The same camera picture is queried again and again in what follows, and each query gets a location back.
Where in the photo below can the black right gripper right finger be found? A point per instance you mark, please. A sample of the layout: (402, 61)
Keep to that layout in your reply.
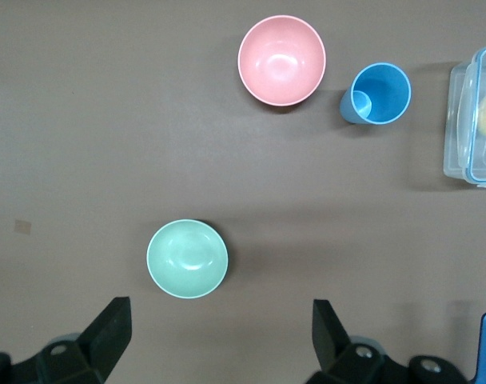
(331, 344)

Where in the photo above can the blue plastic cup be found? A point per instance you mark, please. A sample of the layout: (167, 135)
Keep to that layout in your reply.
(381, 92)

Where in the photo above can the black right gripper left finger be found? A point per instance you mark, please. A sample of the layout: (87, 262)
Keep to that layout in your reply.
(103, 336)

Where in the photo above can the green bowl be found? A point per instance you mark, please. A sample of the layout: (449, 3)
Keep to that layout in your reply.
(187, 258)

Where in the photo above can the clear plastic container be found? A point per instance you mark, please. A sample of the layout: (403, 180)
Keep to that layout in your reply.
(459, 140)

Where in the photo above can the brown tape patch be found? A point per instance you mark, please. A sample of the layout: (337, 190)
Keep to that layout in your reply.
(23, 227)

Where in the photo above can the pink bowl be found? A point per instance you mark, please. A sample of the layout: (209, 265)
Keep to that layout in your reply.
(281, 60)

